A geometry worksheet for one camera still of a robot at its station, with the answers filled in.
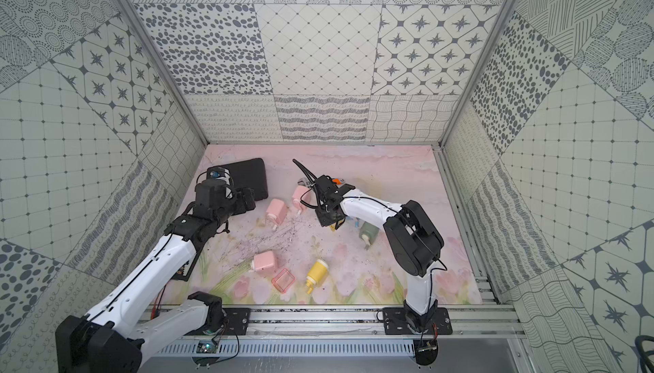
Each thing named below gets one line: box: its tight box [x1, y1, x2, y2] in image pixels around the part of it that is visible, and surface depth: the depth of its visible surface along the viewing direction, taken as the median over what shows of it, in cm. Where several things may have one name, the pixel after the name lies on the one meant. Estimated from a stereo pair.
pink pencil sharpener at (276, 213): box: [264, 198, 288, 231], surface depth 92 cm
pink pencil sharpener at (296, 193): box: [291, 184, 312, 211], surface depth 97 cm
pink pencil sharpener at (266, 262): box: [253, 250, 278, 275], surface depth 80 cm
